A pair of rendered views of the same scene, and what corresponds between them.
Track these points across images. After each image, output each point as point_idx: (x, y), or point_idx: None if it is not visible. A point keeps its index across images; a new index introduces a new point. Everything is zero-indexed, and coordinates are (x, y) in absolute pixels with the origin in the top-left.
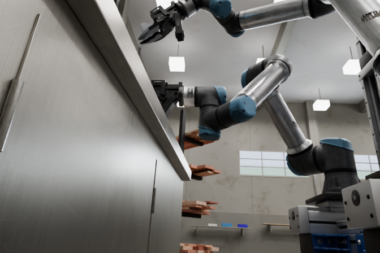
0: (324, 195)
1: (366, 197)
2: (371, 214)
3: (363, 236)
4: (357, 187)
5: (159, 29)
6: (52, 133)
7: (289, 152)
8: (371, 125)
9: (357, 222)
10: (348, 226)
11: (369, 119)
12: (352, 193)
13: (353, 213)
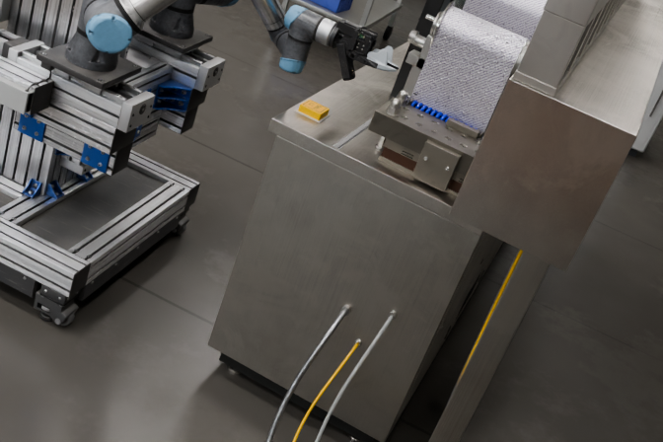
0: (139, 70)
1: (220, 70)
2: (219, 78)
3: (192, 92)
4: (218, 65)
5: None
6: None
7: (143, 27)
8: None
9: (209, 86)
10: (203, 90)
11: None
12: (215, 69)
13: (210, 81)
